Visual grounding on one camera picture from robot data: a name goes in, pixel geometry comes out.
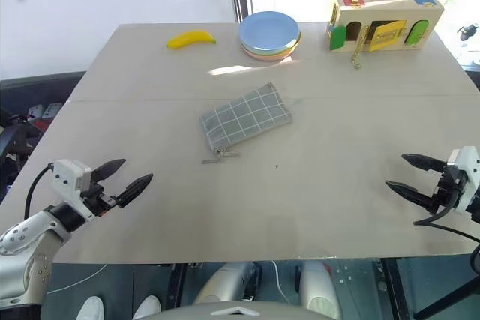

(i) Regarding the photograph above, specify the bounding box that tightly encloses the yellow toy banana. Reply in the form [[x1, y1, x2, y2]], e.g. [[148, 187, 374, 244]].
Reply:
[[166, 29, 218, 51]]

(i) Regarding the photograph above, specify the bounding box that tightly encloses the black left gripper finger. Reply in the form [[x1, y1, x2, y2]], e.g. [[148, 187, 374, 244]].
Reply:
[[115, 173, 155, 209], [91, 158, 127, 185]]

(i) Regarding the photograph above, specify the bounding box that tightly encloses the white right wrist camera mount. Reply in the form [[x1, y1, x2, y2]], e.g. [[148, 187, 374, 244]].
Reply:
[[447, 145, 480, 216]]

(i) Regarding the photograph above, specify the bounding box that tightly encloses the white cable between legs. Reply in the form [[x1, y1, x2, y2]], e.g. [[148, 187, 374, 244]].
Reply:
[[271, 262, 289, 303]]

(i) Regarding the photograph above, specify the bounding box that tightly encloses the yellow plate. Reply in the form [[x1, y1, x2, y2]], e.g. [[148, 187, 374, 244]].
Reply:
[[242, 37, 302, 58]]

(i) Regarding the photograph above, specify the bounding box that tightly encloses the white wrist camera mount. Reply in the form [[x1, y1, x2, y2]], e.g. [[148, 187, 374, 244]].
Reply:
[[49, 159, 97, 220], [447, 145, 480, 216]]

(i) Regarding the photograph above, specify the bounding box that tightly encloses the red and white clutter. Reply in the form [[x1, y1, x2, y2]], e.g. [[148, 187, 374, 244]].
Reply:
[[27, 102, 63, 121]]

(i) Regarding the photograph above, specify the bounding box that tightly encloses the thin white floor cable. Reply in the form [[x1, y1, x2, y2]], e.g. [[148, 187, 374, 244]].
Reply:
[[46, 262, 109, 295]]

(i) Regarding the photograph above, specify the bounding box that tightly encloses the wooden lock box toy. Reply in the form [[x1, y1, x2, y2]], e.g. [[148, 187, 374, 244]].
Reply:
[[325, 0, 446, 53]]

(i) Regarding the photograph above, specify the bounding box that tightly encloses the pink plate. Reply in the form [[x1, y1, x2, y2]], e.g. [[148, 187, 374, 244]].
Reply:
[[241, 45, 299, 62]]

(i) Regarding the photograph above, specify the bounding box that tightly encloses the green plate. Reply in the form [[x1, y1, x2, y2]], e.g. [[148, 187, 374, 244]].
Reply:
[[241, 31, 302, 55]]

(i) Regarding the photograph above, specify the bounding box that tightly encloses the silver robot leg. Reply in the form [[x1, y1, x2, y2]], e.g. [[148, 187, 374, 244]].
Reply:
[[298, 259, 343, 319], [192, 261, 264, 304]]

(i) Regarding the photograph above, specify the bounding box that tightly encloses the black device behind window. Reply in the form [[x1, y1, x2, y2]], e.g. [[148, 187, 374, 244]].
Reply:
[[457, 22, 480, 42]]

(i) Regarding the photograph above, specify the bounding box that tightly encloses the black table leg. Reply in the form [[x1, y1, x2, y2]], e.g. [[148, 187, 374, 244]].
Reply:
[[167, 262, 189, 310], [379, 258, 410, 320]]

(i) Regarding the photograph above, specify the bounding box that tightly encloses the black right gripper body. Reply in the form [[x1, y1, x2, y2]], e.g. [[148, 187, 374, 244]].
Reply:
[[430, 164, 468, 215]]

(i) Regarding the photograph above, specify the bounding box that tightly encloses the white shoe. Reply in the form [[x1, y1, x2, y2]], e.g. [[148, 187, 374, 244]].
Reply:
[[132, 295, 163, 320], [70, 295, 105, 320]]

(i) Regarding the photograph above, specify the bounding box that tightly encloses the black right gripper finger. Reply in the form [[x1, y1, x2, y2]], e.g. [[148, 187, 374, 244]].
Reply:
[[400, 153, 448, 173], [385, 181, 439, 217]]

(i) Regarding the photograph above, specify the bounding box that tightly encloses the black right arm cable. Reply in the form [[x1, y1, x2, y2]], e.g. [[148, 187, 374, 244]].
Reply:
[[412, 188, 480, 273]]

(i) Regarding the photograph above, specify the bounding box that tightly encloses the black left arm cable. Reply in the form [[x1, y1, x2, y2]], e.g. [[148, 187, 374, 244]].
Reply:
[[23, 163, 56, 220]]

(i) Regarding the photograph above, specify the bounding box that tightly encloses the grey checked zipper pouch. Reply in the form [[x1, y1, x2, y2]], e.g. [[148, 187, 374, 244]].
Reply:
[[198, 82, 294, 166]]

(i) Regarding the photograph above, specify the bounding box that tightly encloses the blue plate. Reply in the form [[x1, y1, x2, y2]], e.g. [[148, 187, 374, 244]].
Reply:
[[238, 10, 301, 52]]

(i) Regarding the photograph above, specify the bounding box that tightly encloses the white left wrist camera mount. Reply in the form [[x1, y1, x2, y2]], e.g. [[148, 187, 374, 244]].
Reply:
[[49, 159, 97, 220]]

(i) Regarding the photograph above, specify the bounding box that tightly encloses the brass chain latch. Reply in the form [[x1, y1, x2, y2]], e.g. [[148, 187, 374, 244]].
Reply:
[[349, 25, 369, 71]]

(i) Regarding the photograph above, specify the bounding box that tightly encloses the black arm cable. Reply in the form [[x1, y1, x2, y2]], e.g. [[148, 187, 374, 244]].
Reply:
[[412, 188, 480, 273], [23, 163, 56, 220]]

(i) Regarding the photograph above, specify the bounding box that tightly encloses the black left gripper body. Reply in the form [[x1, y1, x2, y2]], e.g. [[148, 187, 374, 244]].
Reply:
[[79, 181, 119, 218]]

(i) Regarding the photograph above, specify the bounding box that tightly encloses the grey robot torso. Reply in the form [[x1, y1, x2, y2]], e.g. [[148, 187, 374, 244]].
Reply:
[[145, 298, 339, 320]]

